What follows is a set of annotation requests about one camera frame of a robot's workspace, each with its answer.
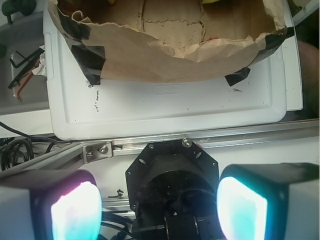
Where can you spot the black tape piece left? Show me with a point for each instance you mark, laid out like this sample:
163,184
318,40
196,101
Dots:
89,58

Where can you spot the black tape piece right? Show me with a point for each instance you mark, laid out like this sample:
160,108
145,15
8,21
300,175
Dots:
273,42

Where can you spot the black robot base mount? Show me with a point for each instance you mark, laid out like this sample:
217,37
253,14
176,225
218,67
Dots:
172,189

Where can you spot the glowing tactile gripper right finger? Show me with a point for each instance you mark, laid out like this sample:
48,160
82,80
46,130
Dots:
278,201

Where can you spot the brown paper bag liner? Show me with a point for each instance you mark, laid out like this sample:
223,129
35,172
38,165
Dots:
176,41

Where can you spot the small black tape piece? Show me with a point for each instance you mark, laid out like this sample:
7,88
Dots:
236,77

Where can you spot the orange allen key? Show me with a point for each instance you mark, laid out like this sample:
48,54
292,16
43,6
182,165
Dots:
26,80

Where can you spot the metal corner bracket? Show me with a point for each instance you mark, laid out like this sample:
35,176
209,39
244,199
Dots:
96,151

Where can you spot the grey tool tray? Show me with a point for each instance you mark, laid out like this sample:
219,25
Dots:
22,39

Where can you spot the black allen keys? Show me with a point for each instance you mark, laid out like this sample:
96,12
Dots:
26,65

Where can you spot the aluminium extrusion rail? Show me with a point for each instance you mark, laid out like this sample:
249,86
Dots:
283,142

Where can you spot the white plastic bin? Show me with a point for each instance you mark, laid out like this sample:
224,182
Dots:
116,109

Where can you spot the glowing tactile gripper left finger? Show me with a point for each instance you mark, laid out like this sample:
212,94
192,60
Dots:
49,205

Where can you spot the crumpled white paper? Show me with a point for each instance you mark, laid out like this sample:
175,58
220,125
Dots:
41,68

